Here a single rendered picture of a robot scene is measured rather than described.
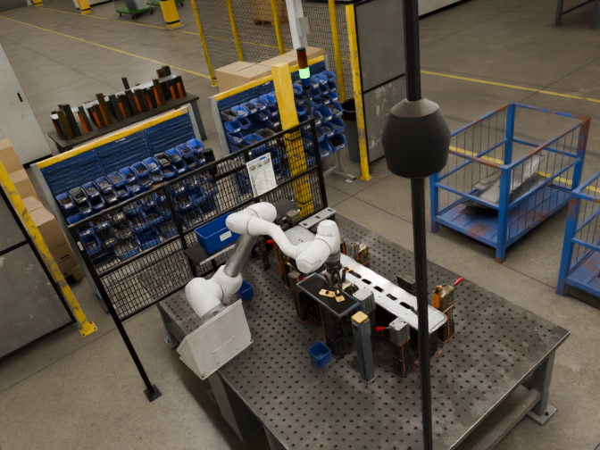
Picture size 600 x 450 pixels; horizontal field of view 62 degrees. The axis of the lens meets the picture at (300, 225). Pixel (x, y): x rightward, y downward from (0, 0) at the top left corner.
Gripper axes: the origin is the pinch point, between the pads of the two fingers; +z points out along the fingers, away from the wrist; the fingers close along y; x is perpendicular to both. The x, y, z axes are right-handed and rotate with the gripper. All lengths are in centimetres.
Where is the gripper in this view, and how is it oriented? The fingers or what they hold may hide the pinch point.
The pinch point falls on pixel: (337, 289)
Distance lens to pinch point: 261.8
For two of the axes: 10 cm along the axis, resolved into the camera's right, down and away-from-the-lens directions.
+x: -2.6, -4.8, 8.4
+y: 9.5, -2.7, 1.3
